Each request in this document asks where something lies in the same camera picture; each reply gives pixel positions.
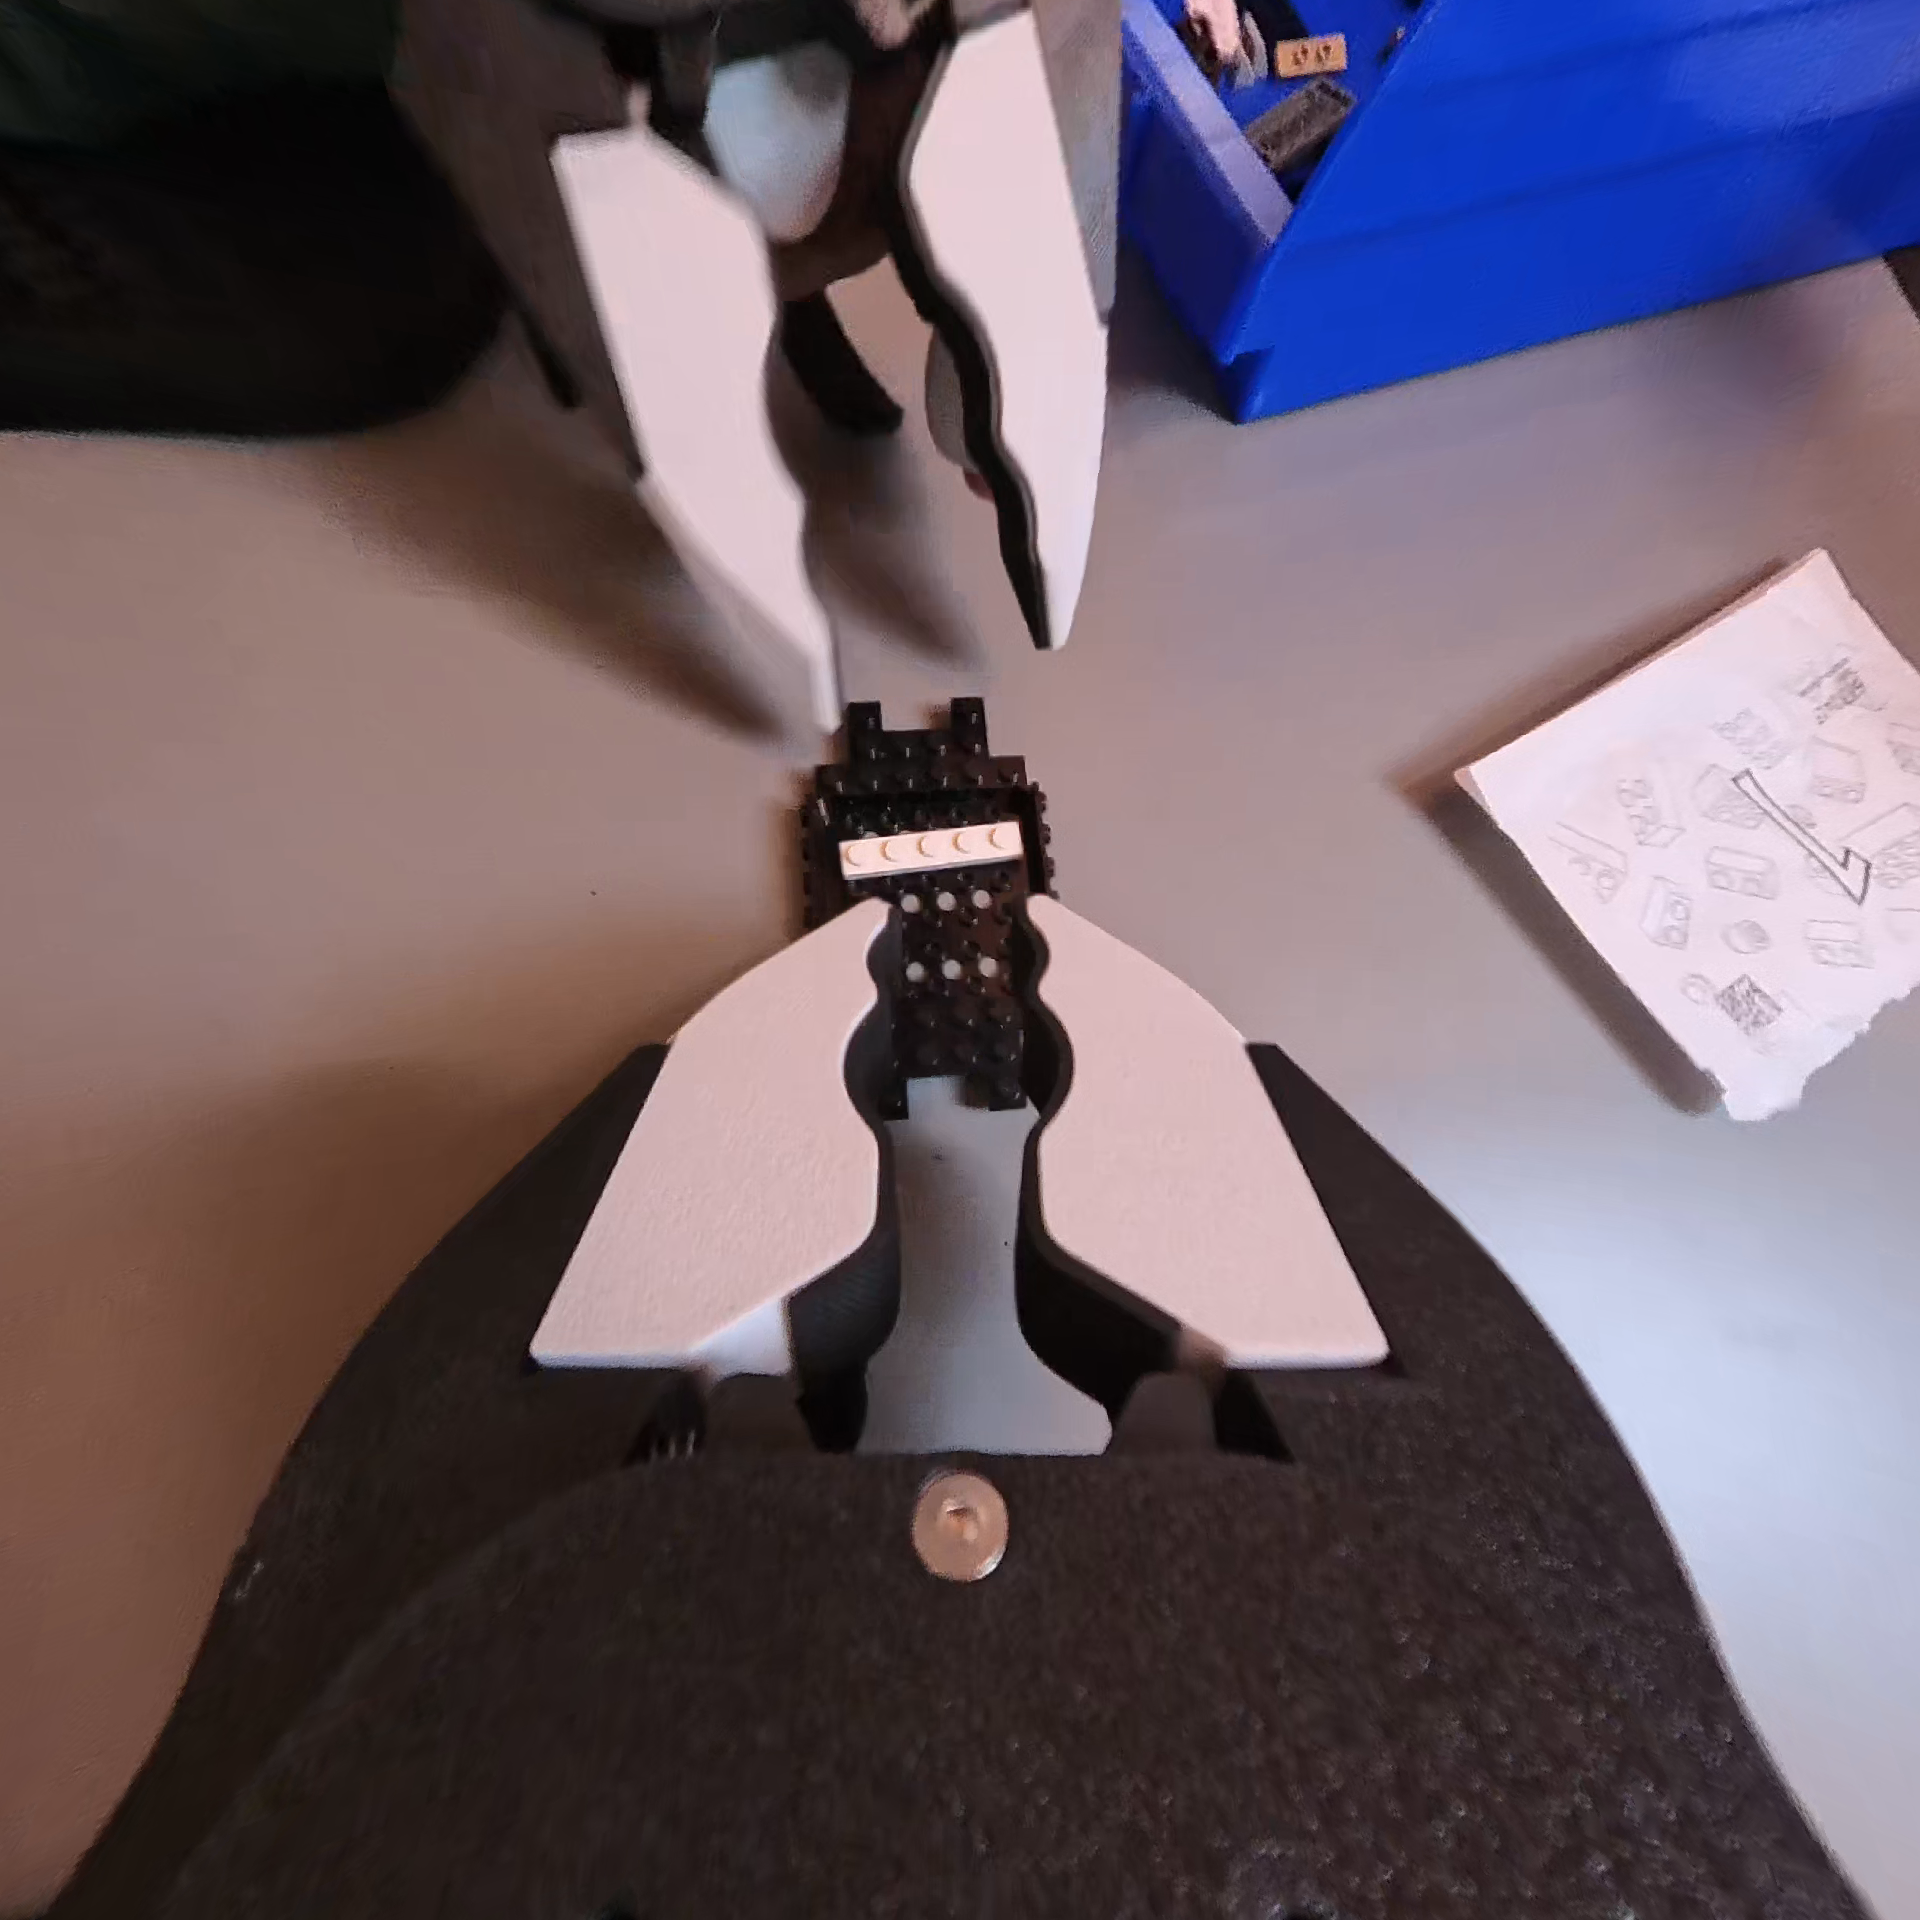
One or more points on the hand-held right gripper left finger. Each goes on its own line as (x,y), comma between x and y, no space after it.
(721,1184)

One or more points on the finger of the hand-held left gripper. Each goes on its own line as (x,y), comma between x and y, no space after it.
(691,346)
(1019,301)

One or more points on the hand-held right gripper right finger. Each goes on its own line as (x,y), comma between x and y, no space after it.
(1200,1201)

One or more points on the black lego car chassis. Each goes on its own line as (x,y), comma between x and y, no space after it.
(931,797)

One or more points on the white printed paper bag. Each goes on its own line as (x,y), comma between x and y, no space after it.
(1723,840)

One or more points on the pile of loose lego pieces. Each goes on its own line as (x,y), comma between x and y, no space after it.
(1302,128)

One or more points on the black padded chair armrest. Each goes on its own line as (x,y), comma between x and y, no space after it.
(225,283)

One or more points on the blue plastic bin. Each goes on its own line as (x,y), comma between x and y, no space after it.
(1501,224)

